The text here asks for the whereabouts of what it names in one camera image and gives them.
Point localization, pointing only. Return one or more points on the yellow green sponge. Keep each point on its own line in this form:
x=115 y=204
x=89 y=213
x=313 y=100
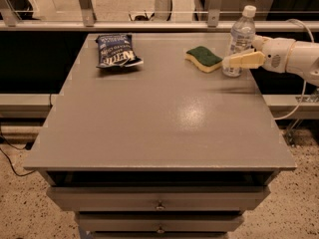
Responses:
x=203 y=59

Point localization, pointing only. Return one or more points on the grey drawer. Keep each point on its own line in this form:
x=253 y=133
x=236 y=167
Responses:
x=159 y=222
x=85 y=199

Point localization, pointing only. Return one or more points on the lower grey drawer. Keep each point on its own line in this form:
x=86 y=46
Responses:
x=159 y=222

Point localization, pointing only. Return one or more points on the upper grey drawer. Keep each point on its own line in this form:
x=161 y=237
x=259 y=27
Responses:
x=85 y=199

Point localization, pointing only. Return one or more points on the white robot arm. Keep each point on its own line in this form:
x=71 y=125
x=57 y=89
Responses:
x=303 y=61

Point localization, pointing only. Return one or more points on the grey drawer cabinet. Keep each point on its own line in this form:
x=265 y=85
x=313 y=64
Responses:
x=162 y=124

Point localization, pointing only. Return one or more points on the metal railing frame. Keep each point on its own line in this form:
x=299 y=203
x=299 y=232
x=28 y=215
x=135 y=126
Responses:
x=153 y=15

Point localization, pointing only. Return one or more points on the clear plastic water bottle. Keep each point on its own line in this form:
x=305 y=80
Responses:
x=242 y=32

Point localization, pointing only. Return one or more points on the blue chip bag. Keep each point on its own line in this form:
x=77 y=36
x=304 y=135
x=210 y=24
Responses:
x=116 y=51

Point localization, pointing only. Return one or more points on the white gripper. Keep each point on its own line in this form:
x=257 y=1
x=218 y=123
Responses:
x=276 y=55

